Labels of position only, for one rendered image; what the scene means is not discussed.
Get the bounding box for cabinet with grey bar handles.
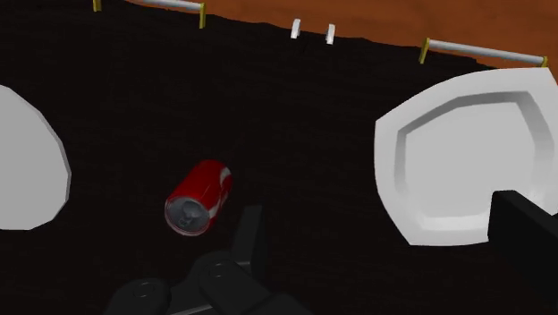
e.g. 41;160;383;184
91;0;550;69

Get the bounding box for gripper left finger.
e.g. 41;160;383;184
102;203;315;315

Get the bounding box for red soda can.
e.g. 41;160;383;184
164;158;234;237

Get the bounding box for white angular plate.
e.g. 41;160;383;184
374;66;558;247

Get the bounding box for white round plate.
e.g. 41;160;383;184
0;84;72;232

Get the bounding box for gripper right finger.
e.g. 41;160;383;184
486;190;558;302

